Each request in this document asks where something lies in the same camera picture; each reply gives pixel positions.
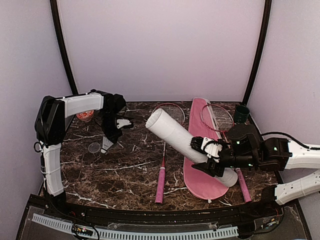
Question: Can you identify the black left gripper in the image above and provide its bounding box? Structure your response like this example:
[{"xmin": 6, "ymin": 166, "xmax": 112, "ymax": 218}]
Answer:
[{"xmin": 99, "ymin": 109, "xmax": 123, "ymax": 143}]

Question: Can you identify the white shuttlecock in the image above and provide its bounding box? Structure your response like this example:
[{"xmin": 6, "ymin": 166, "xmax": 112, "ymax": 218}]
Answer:
[{"xmin": 100, "ymin": 136, "xmax": 114, "ymax": 154}]

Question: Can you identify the clear plastic tube lid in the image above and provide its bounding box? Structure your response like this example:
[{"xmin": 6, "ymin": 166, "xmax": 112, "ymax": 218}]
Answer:
[{"xmin": 88, "ymin": 142, "xmax": 101, "ymax": 154}]

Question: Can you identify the white shuttlecock tube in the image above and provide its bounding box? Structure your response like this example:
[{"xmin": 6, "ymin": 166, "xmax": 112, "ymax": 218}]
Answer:
[{"xmin": 145, "ymin": 103, "xmax": 238, "ymax": 187}]

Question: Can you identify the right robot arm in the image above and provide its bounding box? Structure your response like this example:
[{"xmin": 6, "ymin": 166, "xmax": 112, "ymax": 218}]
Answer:
[{"xmin": 190, "ymin": 124, "xmax": 320, "ymax": 217}]

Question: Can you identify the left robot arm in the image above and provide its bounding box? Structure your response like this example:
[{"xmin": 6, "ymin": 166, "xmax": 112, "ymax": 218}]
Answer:
[{"xmin": 34, "ymin": 89, "xmax": 132, "ymax": 218}]

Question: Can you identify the pink badminton racket right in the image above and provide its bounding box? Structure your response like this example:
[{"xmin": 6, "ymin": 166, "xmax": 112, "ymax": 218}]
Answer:
[{"xmin": 200, "ymin": 103, "xmax": 252, "ymax": 203}]

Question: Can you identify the pink badminton racket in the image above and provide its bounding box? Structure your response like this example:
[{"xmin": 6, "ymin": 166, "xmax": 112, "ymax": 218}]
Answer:
[
  {"xmin": 200, "ymin": 103, "xmax": 252, "ymax": 203},
  {"xmin": 153, "ymin": 103, "xmax": 185, "ymax": 204}
]

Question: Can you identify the pink badminton racket left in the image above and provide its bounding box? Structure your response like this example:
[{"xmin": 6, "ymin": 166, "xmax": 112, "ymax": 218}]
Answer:
[{"xmin": 153, "ymin": 103, "xmax": 185, "ymax": 204}]

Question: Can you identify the pink racket cover bag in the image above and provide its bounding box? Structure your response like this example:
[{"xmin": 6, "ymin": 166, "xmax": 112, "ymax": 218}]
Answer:
[{"xmin": 183, "ymin": 97, "xmax": 229, "ymax": 202}]

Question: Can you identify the red patterned bowl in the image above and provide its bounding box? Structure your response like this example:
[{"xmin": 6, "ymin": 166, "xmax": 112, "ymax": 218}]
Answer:
[{"xmin": 76, "ymin": 110, "xmax": 95, "ymax": 122}]

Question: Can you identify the dark green cup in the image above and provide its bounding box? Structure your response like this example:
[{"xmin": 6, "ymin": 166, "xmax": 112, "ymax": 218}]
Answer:
[{"xmin": 233, "ymin": 105, "xmax": 250, "ymax": 124}]

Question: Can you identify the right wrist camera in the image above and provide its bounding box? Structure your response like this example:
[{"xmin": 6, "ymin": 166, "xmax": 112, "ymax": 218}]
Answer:
[{"xmin": 200, "ymin": 137, "xmax": 225, "ymax": 163}]

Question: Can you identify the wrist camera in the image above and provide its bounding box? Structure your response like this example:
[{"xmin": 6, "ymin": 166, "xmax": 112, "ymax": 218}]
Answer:
[
  {"xmin": 200, "ymin": 137, "xmax": 225, "ymax": 163},
  {"xmin": 115, "ymin": 118, "xmax": 134, "ymax": 129}
]

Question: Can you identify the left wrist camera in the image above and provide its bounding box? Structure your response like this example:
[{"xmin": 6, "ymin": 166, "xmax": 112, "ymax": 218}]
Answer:
[{"xmin": 115, "ymin": 118, "xmax": 134, "ymax": 129}]

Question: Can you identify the white slotted cable duct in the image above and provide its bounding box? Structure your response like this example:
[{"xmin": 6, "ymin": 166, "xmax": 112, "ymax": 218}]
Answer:
[{"xmin": 31, "ymin": 213, "xmax": 239, "ymax": 240}]

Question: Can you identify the black front rail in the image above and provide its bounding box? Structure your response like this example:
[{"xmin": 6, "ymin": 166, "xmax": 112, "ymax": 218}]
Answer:
[{"xmin": 27, "ymin": 193, "xmax": 286, "ymax": 227}]

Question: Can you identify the left black frame post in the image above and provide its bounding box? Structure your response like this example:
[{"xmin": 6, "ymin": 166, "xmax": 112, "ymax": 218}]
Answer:
[{"xmin": 49, "ymin": 0, "xmax": 79, "ymax": 95}]

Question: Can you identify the black frame post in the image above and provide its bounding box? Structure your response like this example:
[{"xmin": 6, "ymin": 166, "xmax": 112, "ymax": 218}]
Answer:
[
  {"xmin": 49, "ymin": 0, "xmax": 79, "ymax": 95},
  {"xmin": 242, "ymin": 0, "xmax": 272, "ymax": 105}
]

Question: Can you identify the right black frame post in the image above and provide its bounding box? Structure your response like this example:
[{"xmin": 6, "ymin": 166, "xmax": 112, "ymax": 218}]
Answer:
[{"xmin": 242, "ymin": 0, "xmax": 272, "ymax": 105}]

